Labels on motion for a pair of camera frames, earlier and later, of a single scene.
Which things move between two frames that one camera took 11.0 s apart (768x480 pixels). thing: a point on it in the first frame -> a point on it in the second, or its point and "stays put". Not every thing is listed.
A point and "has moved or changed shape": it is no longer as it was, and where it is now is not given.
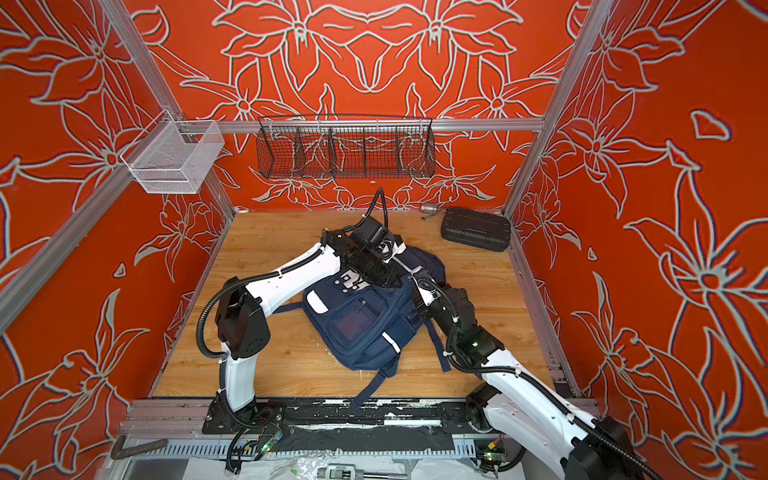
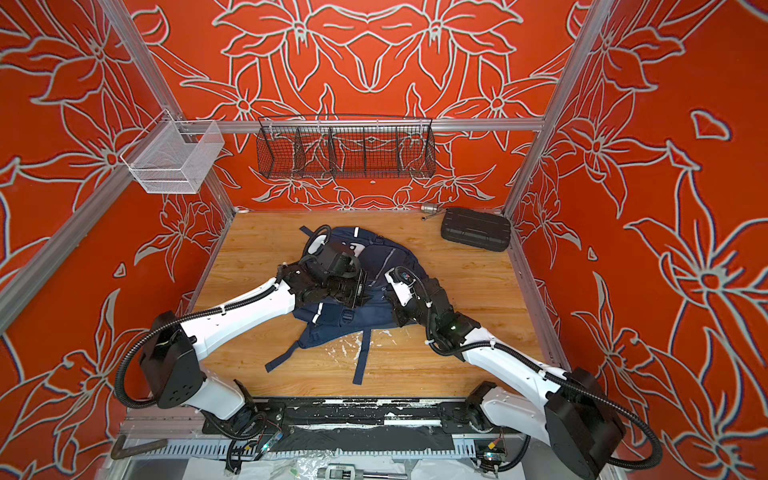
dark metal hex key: (118, 452) stays put
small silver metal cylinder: (429, 208) stays put
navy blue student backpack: (370, 327) has moved or changed shape
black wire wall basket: (339, 146) stays put
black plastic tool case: (475, 229) stays put
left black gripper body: (376, 268) -> (349, 286)
